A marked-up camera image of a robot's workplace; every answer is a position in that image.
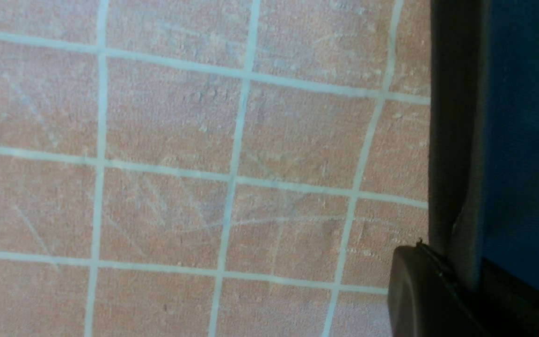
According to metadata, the dark gray long-sleeve top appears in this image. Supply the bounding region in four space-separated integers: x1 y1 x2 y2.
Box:
429 0 539 291

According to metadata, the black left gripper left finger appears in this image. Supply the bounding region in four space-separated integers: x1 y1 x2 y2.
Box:
388 242 485 337

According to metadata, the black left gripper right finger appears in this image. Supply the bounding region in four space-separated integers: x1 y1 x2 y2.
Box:
478 259 539 337

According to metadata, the pink checkered tablecloth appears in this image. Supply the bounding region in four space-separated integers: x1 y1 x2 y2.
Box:
0 0 430 337

